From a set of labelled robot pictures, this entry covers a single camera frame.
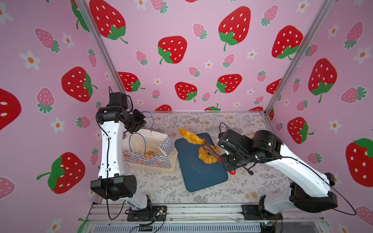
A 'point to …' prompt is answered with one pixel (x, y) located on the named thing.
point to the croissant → (191, 138)
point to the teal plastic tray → (197, 174)
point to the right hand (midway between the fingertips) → (225, 159)
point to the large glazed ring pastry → (204, 156)
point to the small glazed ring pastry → (150, 152)
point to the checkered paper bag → (136, 145)
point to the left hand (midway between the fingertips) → (147, 120)
